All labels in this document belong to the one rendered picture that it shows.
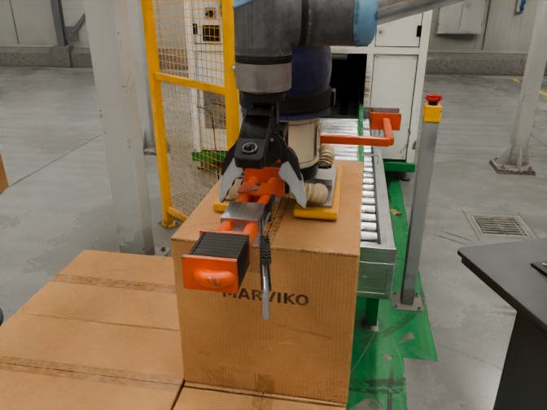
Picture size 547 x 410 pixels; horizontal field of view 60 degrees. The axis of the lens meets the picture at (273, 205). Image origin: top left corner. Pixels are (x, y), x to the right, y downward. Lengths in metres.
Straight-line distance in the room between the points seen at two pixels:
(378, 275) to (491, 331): 0.86
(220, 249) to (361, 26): 0.39
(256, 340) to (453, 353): 1.32
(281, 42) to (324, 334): 0.63
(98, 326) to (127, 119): 1.31
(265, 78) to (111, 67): 1.82
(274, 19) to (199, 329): 0.71
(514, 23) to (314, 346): 10.05
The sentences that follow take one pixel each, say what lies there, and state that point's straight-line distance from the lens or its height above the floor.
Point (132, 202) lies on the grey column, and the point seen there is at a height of 0.40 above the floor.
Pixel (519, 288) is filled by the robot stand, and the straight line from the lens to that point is 1.35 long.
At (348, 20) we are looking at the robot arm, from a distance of 0.76.
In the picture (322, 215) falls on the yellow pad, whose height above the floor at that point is 0.96.
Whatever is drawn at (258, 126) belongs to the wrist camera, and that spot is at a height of 1.23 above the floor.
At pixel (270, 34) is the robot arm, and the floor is 1.36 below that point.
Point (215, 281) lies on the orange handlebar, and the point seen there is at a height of 1.08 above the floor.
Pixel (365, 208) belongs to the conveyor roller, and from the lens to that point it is 2.18.
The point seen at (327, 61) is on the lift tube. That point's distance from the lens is 1.13.
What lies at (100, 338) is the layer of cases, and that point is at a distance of 1.46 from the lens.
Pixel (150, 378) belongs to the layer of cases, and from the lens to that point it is 1.30.
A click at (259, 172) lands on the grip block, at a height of 1.10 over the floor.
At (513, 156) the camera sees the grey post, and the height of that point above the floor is 0.12.
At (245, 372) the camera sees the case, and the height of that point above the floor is 0.60.
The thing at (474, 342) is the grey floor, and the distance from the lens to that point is 2.39.
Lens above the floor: 1.41
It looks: 24 degrees down
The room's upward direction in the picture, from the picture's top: straight up
